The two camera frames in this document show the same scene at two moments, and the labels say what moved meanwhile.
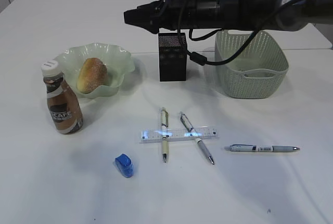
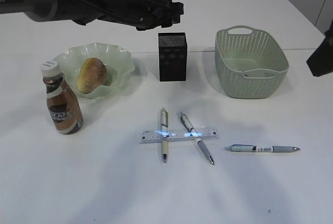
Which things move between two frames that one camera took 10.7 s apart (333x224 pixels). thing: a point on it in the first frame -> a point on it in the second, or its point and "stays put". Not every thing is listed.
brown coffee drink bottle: x=63 y=107 stays put
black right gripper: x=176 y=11 -> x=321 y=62
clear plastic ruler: x=150 y=136 stays put
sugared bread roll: x=93 y=74 stays put
